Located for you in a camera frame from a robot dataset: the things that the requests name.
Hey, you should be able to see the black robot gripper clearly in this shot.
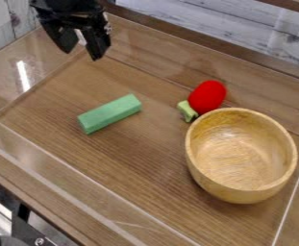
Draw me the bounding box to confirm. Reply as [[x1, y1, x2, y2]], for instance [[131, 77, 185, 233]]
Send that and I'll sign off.
[[30, 0, 113, 61]]

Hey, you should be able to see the green rectangular block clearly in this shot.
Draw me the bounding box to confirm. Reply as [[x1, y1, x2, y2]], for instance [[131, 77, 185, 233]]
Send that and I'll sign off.
[[78, 94, 143, 135]]

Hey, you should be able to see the light wooden bowl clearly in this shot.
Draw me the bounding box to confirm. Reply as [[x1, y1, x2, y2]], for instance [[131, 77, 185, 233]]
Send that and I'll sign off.
[[185, 108, 298, 204]]

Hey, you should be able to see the red plush ball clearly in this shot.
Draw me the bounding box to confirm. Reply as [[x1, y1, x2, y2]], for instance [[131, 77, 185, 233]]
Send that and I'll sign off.
[[187, 81, 226, 114]]

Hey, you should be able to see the small green block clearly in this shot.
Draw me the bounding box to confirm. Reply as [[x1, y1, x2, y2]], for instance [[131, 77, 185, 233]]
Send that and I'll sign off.
[[178, 100, 198, 123]]

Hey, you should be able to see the clear acrylic front barrier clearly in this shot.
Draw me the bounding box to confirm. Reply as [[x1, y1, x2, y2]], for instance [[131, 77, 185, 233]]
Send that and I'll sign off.
[[0, 122, 201, 246]]

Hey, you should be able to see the black table leg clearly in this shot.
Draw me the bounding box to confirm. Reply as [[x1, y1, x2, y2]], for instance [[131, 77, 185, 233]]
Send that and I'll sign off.
[[12, 203, 31, 231]]

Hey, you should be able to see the clear acrylic corner bracket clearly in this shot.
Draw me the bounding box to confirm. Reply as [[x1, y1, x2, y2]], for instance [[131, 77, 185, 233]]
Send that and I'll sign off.
[[75, 29, 87, 47]]

